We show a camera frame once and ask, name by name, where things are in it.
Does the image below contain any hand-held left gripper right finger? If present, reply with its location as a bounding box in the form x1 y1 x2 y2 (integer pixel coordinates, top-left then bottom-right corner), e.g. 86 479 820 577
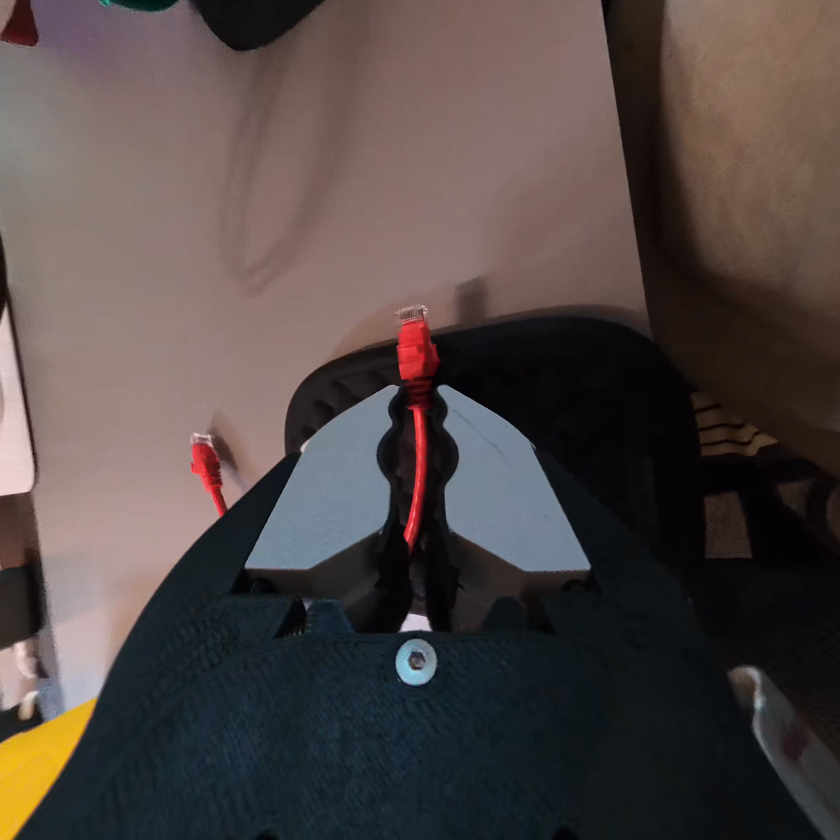
425 385 593 634

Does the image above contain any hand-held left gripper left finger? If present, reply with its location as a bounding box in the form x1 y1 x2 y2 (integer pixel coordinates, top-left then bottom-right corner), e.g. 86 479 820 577
243 385 413 634

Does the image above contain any red ethernet cable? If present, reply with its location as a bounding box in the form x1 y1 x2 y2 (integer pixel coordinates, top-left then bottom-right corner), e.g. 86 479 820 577
189 304 442 555

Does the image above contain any yellow plastic bin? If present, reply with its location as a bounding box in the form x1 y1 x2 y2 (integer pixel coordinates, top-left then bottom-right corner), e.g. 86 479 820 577
0 697 101 840

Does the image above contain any grey desk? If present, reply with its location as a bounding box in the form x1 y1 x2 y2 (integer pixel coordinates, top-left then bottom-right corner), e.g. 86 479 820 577
0 0 652 713

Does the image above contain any person's beige sweater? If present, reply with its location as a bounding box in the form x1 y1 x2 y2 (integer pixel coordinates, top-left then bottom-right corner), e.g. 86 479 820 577
602 0 840 460

